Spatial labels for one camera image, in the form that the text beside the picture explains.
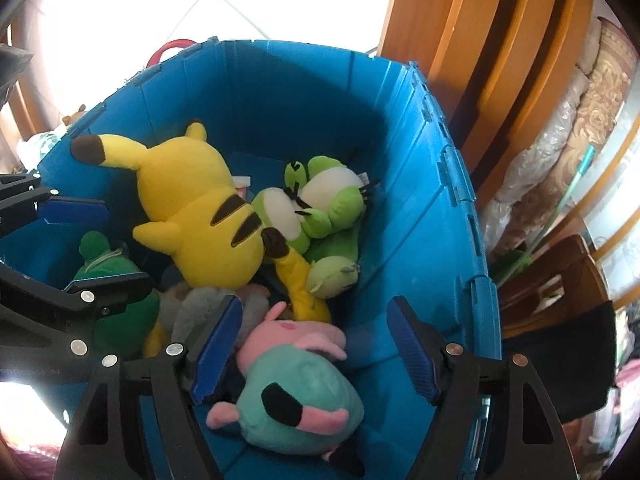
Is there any pink pig plush teal shirt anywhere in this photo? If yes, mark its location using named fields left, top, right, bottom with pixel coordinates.
left=205, top=302, right=366, bottom=466

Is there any plastic wrapped roll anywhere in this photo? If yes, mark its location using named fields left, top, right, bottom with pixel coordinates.
left=482, top=65, right=601, bottom=261

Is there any green frog plush toy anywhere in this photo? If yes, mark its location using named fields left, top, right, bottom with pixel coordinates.
left=250, top=156, right=381, bottom=261

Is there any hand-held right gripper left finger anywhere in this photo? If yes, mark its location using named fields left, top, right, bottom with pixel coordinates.
left=52, top=294, right=245, bottom=480

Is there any teal mop handle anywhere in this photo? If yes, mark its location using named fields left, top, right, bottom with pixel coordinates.
left=492, top=145, right=596, bottom=286

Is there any white grey plush toy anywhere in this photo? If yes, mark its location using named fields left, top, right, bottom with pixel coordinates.
left=160, top=282, right=271, bottom=346

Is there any green and yellow plush toy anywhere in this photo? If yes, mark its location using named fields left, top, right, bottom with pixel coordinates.
left=65, top=230, right=171, bottom=358

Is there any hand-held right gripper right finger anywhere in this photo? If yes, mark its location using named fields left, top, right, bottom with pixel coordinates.
left=386, top=295, right=581, bottom=480

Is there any red toy suitcase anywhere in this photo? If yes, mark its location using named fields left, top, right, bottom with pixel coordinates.
left=147, top=37, right=201, bottom=68

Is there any wooden headboard frame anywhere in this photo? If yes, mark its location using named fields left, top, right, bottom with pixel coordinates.
left=7, top=0, right=596, bottom=196

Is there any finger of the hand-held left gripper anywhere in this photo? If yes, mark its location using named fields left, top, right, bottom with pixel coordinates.
left=0, top=172, right=112, bottom=235
left=0, top=262, right=153, bottom=368

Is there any wooden frosted glass screen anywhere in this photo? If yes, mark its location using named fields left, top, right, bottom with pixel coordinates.
left=565, top=125, right=640, bottom=311

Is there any blue plastic storage crate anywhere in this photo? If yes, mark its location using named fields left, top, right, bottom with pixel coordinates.
left=0, top=37, right=503, bottom=480

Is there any wooden chair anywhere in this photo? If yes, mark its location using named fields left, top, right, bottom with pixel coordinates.
left=497, top=234, right=608, bottom=341

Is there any yellow mouse plush toy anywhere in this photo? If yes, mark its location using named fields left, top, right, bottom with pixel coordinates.
left=70, top=120, right=333, bottom=323

